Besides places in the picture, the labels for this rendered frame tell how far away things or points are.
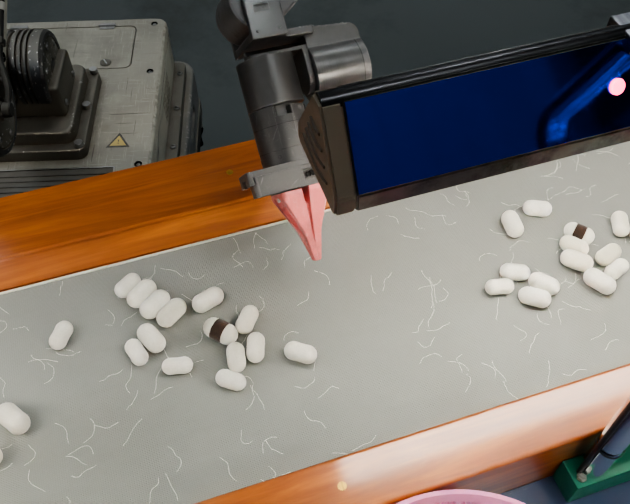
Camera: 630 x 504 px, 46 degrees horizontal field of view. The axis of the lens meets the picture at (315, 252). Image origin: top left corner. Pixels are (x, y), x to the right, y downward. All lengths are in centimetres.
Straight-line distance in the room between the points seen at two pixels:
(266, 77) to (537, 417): 41
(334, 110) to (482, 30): 200
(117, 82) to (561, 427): 107
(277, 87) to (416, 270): 26
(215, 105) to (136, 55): 62
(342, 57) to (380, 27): 167
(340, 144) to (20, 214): 52
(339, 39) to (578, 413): 43
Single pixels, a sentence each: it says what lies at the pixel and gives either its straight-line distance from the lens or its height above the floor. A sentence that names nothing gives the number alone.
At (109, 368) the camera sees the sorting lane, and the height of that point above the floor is 74.
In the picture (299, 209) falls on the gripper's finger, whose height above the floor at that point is 87.
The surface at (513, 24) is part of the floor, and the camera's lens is 249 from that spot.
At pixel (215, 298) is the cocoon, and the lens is 79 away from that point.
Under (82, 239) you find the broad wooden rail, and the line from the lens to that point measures 86.
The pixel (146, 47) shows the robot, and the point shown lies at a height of 47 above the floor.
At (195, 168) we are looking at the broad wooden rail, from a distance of 90.
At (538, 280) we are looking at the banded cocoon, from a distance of 83.
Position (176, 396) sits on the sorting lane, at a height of 74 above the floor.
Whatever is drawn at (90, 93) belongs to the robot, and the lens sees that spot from 146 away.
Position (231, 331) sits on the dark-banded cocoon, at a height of 76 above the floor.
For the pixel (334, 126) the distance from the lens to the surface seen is 46.
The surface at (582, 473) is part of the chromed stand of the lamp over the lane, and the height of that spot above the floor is 72.
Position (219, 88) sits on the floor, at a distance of 220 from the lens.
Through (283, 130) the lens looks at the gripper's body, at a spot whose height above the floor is 92.
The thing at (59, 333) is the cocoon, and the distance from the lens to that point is 80.
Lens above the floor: 141
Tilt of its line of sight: 53 degrees down
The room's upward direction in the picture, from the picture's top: straight up
